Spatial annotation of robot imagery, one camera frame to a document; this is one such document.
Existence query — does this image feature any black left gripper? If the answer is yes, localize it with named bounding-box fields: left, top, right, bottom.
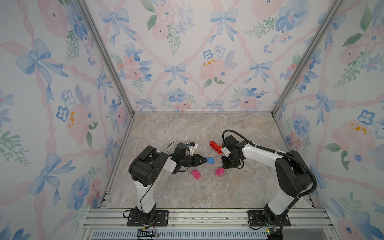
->
left=179, top=154, right=207, bottom=168

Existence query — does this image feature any blue lego brick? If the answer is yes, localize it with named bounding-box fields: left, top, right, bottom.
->
left=207, top=158, right=215, bottom=164

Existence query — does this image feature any pink lego brick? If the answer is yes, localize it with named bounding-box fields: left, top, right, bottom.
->
left=215, top=168, right=225, bottom=176
left=192, top=170, right=202, bottom=180

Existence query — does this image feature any red long lego brick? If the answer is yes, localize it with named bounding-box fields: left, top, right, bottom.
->
left=210, top=141, right=223, bottom=154

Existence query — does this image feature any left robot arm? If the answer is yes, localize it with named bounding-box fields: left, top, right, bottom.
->
left=124, top=142, right=208, bottom=228

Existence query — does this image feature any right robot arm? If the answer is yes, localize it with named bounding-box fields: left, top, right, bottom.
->
left=222, top=135, right=318, bottom=226

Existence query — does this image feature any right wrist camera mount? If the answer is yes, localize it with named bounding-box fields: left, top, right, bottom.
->
left=222, top=147, right=231, bottom=157

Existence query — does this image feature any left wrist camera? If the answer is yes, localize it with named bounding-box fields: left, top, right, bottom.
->
left=187, top=142, right=199, bottom=156

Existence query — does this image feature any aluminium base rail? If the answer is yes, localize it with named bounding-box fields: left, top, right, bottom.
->
left=78, top=209, right=340, bottom=240

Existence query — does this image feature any aluminium corner post left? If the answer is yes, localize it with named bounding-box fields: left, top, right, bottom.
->
left=74, top=0, right=134, bottom=117

